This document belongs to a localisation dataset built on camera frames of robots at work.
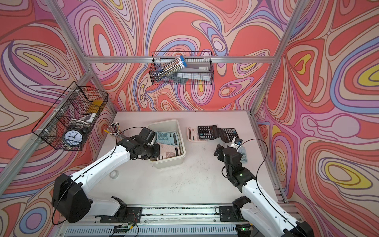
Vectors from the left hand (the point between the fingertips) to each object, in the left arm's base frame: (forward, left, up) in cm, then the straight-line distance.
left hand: (161, 153), depth 82 cm
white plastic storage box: (+22, -1, -3) cm, 23 cm away
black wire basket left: (+7, +47, +16) cm, 50 cm away
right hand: (+1, -36, +1) cm, 36 cm away
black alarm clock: (-1, +38, +17) cm, 42 cm away
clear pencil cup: (+17, +33, 0) cm, 37 cm away
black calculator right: (+20, -42, -10) cm, 47 cm away
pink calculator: (+4, -3, -4) cm, 7 cm away
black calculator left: (+23, -29, -10) cm, 38 cm away
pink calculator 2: (+19, -18, -10) cm, 28 cm away
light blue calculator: (+18, -3, -8) cm, 20 cm away
